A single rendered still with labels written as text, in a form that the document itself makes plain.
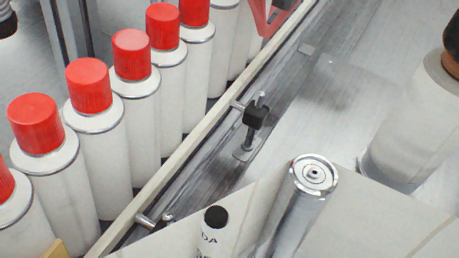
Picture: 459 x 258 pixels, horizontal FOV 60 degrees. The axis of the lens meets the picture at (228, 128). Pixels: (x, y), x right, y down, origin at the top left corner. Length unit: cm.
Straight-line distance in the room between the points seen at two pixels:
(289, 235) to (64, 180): 19
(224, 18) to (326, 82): 24
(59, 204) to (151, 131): 11
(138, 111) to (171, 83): 6
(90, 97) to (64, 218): 12
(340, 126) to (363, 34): 35
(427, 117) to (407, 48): 48
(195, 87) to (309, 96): 23
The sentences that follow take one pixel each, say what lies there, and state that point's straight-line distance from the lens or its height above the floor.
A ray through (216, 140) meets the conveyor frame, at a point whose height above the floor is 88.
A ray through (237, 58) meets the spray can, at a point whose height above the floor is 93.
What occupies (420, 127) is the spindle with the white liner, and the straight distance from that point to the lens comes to 48.
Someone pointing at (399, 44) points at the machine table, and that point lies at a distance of 94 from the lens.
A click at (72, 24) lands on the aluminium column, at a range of 50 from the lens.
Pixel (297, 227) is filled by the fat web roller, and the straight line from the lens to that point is 34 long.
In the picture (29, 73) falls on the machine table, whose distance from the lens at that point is 73.
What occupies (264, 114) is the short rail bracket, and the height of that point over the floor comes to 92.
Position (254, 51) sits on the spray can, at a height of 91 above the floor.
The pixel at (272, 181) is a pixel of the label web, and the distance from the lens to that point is 32.
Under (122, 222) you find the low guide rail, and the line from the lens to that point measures 44.
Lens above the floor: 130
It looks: 49 degrees down
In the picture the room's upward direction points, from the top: 11 degrees clockwise
